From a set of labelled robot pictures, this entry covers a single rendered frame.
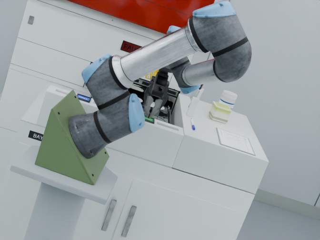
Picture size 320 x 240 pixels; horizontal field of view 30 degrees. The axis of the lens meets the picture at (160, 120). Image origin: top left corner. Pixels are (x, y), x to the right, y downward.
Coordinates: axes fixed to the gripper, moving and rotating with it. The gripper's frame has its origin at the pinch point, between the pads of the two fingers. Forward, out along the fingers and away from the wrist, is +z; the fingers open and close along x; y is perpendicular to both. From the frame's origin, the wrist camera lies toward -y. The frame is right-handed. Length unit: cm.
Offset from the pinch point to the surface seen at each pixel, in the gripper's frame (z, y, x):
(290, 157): 57, 207, -130
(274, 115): 30, 207, -106
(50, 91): 2.0, -2.9, 38.4
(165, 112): 8.2, 40.7, -9.7
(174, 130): 2.1, -1.5, -10.9
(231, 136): 1.4, 12.8, -36.1
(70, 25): -13, 58, 44
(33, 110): 16.0, 10.5, 44.2
